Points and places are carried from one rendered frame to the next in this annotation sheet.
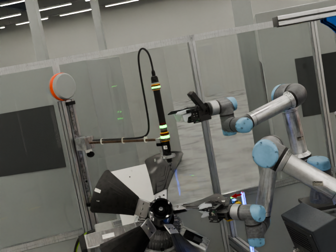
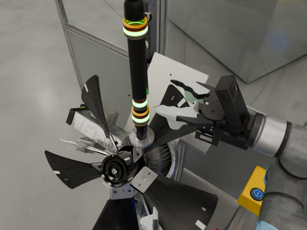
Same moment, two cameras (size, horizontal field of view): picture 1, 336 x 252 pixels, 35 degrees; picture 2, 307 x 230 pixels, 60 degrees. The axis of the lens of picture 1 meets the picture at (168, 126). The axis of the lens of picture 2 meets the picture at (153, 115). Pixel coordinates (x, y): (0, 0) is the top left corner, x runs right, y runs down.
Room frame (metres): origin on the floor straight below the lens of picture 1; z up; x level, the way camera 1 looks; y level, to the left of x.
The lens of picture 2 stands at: (2.30, -0.32, 2.07)
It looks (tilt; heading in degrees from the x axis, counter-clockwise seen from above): 51 degrees down; 48
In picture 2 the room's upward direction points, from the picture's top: straight up
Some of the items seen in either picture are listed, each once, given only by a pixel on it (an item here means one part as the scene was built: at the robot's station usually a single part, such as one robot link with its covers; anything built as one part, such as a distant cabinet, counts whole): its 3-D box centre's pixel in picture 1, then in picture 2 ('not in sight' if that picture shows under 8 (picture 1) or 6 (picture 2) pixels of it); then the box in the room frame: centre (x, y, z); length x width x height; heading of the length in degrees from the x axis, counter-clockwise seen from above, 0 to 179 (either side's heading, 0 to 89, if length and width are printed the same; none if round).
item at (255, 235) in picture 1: (256, 232); not in sight; (2.33, -0.31, 1.08); 0.11 x 0.08 x 0.11; 156
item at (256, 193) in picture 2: not in sight; (257, 194); (2.89, -0.27, 1.08); 0.04 x 0.04 x 0.02
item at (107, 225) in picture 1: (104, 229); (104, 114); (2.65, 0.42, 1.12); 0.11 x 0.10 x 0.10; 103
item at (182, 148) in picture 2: not in sight; (181, 160); (3.07, 0.26, 0.41); 0.04 x 0.04 x 0.83; 13
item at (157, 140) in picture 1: (165, 147); (141, 124); (2.57, 0.03, 1.50); 0.09 x 0.07 x 0.10; 48
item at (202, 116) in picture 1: (198, 112); (226, 122); (2.64, -0.16, 1.63); 0.12 x 0.08 x 0.09; 113
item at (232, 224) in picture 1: (232, 226); not in sight; (2.93, -0.26, 0.92); 0.03 x 0.03 x 0.12; 13
